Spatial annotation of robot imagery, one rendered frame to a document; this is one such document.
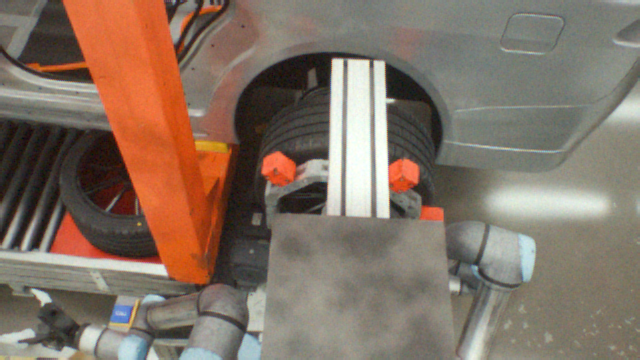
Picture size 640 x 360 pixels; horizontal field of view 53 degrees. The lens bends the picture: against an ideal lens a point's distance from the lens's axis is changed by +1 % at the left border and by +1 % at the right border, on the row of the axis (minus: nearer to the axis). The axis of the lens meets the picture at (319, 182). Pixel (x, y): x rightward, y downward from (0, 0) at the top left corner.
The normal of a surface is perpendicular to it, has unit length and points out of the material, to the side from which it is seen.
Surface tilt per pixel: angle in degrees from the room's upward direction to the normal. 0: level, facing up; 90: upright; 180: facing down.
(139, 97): 90
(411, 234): 0
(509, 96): 90
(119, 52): 90
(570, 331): 0
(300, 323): 0
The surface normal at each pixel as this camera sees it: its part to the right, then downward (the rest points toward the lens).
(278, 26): -0.10, 0.83
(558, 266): 0.04, -0.56
